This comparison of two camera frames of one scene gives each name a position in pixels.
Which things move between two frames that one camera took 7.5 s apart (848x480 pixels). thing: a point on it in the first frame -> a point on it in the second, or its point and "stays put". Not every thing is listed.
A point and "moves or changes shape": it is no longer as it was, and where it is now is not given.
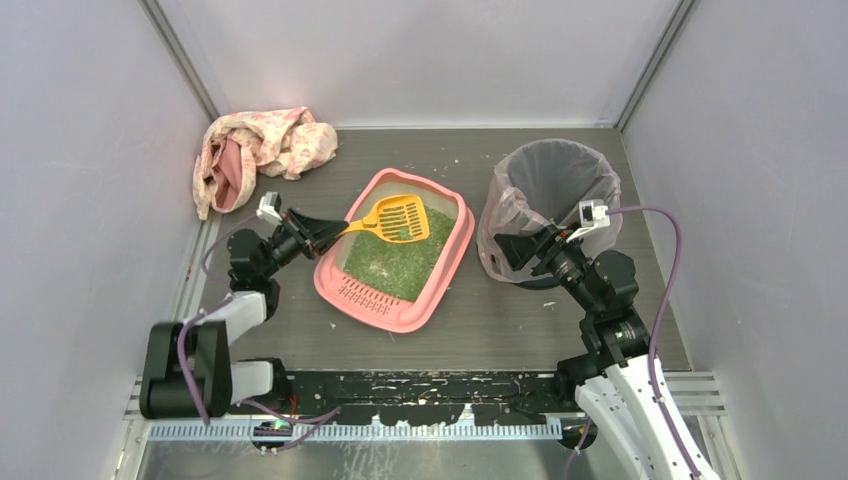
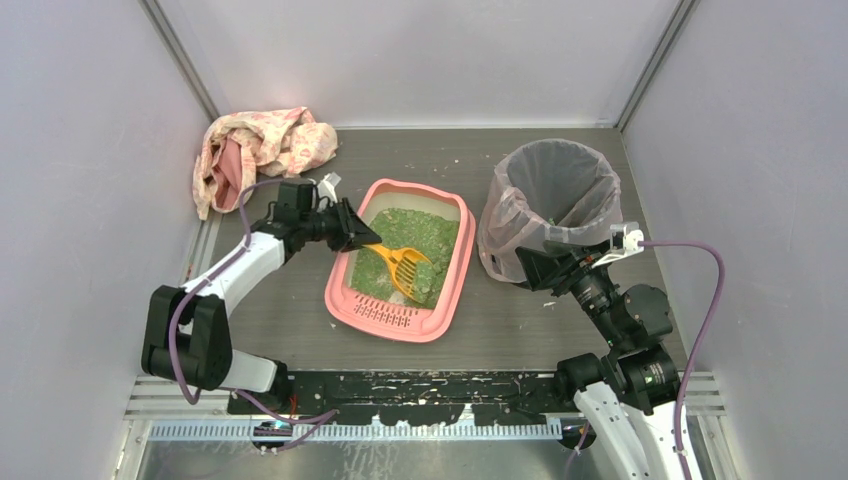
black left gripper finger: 317,229 -> 358,233
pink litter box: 398,285 moves or changes shape
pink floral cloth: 236,147 stays put
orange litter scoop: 398,218 -> 403,263
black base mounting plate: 416,399 stays put
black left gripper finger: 321,243 -> 359,241
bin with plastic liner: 542,182 stays put
